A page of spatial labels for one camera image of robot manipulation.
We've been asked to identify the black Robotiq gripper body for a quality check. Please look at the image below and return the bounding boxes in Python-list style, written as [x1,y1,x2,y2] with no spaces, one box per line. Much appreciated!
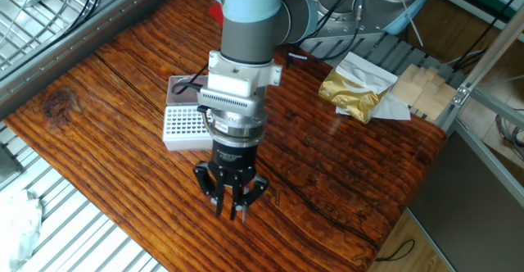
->
[207,139,260,179]

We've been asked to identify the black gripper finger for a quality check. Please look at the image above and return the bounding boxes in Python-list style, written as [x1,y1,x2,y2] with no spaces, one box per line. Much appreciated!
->
[229,174,270,222]
[192,161,226,219]

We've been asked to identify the white pipette tip holder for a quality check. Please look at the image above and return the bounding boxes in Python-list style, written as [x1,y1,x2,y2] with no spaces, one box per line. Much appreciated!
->
[162,105,215,152]

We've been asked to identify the clear plastic holder lid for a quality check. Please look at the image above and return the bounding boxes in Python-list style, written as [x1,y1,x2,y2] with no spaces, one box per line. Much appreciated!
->
[165,74,210,107]

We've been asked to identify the gold foil bag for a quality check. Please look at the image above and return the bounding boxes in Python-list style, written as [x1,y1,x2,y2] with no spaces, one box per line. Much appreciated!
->
[318,69,390,125]

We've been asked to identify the wooden block stack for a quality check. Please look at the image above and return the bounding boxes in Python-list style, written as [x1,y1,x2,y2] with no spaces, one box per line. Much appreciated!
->
[391,62,459,122]

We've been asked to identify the white crumpled cloth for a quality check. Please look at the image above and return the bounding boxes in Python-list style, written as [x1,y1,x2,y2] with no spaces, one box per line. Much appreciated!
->
[0,188,43,272]

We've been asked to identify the dark grey metal plate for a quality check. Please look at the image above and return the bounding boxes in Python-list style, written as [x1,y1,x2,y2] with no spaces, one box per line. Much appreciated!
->
[0,143,24,185]

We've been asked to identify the grey floor panel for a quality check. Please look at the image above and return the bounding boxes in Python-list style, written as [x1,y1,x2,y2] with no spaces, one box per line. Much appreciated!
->
[409,131,524,272]

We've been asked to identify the red ring stacking toy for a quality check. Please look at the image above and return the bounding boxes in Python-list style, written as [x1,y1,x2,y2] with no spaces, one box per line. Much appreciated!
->
[207,2,224,28]

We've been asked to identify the thin black floor cord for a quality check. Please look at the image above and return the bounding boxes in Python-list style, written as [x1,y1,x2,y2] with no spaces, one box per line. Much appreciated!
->
[374,238,416,263]

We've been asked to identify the grey metal rail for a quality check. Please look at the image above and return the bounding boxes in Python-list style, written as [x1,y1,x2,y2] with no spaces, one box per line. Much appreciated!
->
[0,0,189,120]

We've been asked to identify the black looped cables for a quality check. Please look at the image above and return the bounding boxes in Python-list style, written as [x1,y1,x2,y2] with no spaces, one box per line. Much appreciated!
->
[0,0,102,75]

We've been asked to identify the grey floor cables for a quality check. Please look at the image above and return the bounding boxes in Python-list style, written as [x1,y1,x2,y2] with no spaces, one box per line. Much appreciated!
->
[495,114,524,159]

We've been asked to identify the aluminium frame post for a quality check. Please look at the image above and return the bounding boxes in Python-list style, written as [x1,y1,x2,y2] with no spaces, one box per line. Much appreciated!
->
[436,5,524,207]

